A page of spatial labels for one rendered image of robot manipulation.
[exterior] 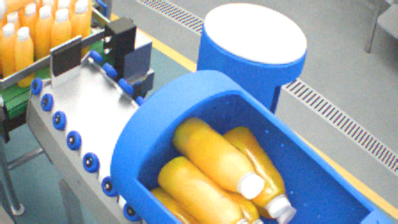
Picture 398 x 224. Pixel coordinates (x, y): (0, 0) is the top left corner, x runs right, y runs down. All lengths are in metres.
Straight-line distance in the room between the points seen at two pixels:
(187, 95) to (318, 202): 0.32
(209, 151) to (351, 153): 1.86
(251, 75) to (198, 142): 0.44
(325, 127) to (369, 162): 0.37
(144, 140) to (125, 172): 0.07
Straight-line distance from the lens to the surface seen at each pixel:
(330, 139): 2.69
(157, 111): 0.81
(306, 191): 0.95
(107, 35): 1.40
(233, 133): 0.92
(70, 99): 1.27
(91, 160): 1.07
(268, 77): 1.29
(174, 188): 0.85
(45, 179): 2.30
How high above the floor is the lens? 1.77
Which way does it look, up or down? 42 degrees down
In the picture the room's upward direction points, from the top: 9 degrees clockwise
